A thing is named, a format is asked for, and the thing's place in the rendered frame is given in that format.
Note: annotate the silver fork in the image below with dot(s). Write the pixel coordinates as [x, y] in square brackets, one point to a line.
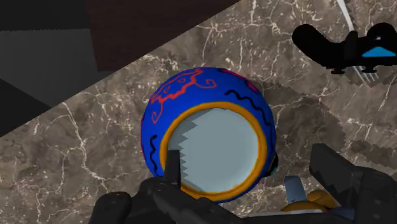
[345, 12]

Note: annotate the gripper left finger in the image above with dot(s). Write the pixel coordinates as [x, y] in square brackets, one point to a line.
[161, 204]

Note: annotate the orange and pale blue object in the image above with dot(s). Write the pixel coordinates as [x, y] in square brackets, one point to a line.
[319, 197]

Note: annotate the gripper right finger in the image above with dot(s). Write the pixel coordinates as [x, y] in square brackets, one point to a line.
[372, 195]

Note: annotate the blue painted bowl orange rim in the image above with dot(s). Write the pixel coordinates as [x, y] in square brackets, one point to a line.
[186, 93]

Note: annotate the black game controller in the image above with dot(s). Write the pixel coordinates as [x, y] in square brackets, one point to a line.
[325, 49]

